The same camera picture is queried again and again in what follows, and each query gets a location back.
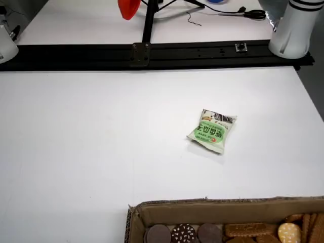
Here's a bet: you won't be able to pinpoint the black aluminium rail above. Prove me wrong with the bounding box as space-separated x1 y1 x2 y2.
0 39 316 72

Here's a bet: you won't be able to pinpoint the round orange brown biscuit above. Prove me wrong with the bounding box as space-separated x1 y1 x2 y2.
285 214 304 225

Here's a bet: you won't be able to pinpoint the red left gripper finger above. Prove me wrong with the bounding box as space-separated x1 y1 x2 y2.
118 0 141 21

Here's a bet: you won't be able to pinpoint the black handled scissors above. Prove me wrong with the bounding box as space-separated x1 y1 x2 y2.
218 9 267 20

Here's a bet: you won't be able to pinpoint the plain dark chocolate cookie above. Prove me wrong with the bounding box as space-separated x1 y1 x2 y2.
143 224 172 243
197 222 223 243

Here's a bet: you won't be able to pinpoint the brown cardboard box bin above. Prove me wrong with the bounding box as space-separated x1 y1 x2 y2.
126 196 324 243

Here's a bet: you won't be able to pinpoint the green white snack packet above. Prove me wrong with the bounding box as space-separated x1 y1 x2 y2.
186 109 238 155

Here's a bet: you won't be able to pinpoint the thin dark wire scrap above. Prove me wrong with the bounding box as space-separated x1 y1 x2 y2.
186 12 203 27

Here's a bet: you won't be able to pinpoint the black bracket plate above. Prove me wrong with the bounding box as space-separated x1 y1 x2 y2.
130 42 152 67

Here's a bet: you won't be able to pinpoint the sprinkled chocolate cookie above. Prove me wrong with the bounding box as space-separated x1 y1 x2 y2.
171 223 197 243

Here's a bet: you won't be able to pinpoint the round yellow speckled cracker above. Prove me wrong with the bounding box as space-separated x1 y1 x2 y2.
277 222 302 243

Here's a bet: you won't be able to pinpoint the ridged long brown biscuit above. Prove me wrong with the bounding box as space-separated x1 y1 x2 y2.
310 213 318 243
301 213 311 243
313 214 324 243

